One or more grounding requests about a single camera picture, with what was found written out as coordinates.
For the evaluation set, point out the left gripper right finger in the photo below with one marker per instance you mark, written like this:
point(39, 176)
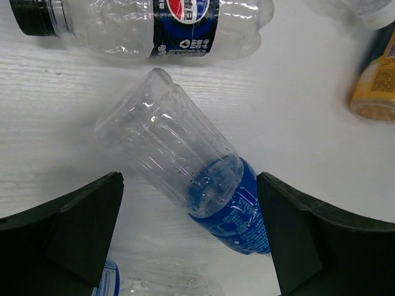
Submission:
point(320, 249)

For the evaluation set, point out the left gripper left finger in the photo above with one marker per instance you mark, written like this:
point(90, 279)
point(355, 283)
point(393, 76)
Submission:
point(60, 247)

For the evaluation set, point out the blue label bottle near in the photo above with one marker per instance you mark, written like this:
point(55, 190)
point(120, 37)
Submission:
point(137, 280)

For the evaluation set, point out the blue label bottle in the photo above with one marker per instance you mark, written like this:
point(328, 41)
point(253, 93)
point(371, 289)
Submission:
point(137, 280)
point(157, 129)

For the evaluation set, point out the blue label bottle middle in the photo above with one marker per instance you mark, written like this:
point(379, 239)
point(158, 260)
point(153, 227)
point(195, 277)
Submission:
point(157, 129)

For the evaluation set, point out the orange juice bottle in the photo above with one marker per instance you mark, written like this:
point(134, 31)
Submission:
point(373, 94)

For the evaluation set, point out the pepsi bottle black cap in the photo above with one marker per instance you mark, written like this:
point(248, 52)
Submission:
point(138, 30)

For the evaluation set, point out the clear unlabelled bottle far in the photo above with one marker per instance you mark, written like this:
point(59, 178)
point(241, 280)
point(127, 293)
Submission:
point(374, 14)

